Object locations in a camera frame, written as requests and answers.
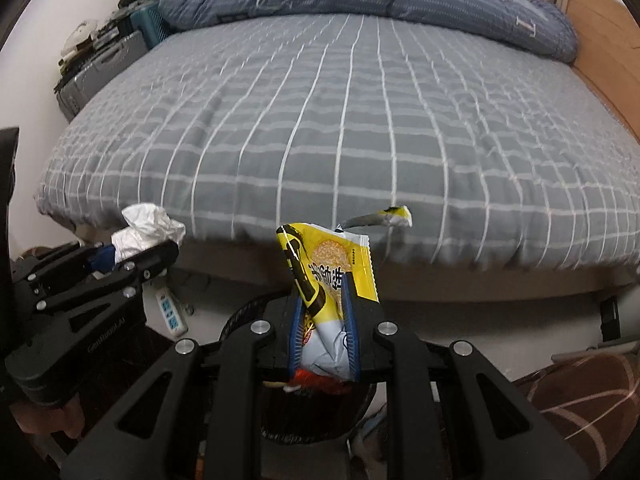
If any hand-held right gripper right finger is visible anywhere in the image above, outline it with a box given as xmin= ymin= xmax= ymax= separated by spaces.
xmin=345 ymin=285 xmax=593 ymax=480

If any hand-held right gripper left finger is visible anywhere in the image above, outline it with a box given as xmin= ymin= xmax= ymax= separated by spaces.
xmin=60 ymin=292 xmax=306 ymax=480

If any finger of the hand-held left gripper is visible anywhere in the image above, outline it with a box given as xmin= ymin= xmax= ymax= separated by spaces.
xmin=30 ymin=239 xmax=181 ymax=313
xmin=10 ymin=242 xmax=118 ymax=286

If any white tissue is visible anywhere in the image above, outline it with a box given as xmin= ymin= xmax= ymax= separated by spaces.
xmin=111 ymin=202 xmax=187 ymax=265

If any red plastic bag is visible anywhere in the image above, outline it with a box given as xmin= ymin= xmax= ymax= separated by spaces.
xmin=292 ymin=367 xmax=353 ymax=396

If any yellow snack wrapper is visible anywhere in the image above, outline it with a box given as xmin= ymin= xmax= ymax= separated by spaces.
xmin=276 ymin=204 xmax=415 ymax=378

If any black trash bin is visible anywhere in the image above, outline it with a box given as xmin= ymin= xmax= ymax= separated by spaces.
xmin=220 ymin=295 xmax=391 ymax=446

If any person's left hand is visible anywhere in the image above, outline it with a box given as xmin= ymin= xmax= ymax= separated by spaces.
xmin=10 ymin=394 xmax=84 ymax=439

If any white power strip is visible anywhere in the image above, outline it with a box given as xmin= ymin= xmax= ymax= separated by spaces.
xmin=157 ymin=290 xmax=188 ymax=336

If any grey suitcase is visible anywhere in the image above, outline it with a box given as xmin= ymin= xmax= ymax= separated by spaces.
xmin=54 ymin=30 xmax=151 ymax=123

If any white rounded object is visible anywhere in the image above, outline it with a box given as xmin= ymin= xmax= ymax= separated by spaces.
xmin=62 ymin=20 xmax=101 ymax=61

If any brown patterned rug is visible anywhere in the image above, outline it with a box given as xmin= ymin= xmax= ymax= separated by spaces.
xmin=515 ymin=352 xmax=640 ymax=471

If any teal suitcase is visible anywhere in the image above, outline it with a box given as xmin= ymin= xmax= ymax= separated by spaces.
xmin=127 ymin=0 xmax=173 ymax=51

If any wooden headboard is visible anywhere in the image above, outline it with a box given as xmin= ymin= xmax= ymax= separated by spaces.
xmin=565 ymin=0 xmax=640 ymax=141

